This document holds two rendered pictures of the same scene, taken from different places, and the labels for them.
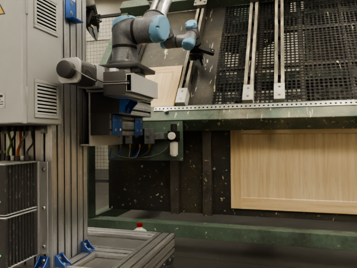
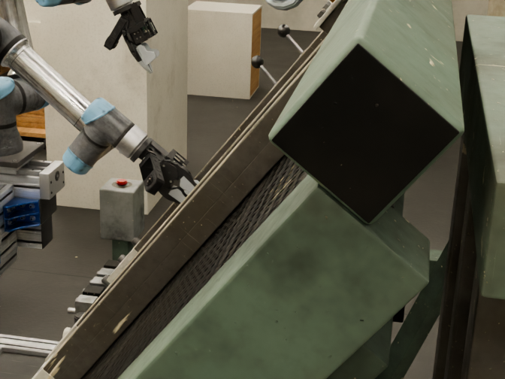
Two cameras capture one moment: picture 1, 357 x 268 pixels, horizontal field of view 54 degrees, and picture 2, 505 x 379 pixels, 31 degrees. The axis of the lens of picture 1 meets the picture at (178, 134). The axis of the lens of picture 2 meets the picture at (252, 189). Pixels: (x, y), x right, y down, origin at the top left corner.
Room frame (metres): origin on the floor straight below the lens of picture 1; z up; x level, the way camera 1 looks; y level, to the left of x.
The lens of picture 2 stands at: (2.28, -2.23, 2.01)
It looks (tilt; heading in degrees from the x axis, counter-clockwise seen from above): 21 degrees down; 83
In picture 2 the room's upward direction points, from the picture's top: 2 degrees clockwise
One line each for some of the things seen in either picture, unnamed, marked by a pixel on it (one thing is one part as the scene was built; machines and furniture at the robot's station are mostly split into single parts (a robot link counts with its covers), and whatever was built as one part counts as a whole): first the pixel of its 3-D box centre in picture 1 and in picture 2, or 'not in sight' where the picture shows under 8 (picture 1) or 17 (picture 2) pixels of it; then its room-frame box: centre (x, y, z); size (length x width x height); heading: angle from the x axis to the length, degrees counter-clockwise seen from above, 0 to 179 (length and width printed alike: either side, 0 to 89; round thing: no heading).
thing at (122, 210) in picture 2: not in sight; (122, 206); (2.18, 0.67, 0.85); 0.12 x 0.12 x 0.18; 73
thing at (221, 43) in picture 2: not in sight; (222, 49); (2.89, 5.51, 0.36); 0.58 x 0.45 x 0.72; 163
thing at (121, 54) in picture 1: (124, 57); not in sight; (1.64, 0.25, 1.09); 0.15 x 0.15 x 0.10
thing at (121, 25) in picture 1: (125, 32); not in sight; (1.64, 0.24, 1.20); 0.13 x 0.12 x 0.14; 70
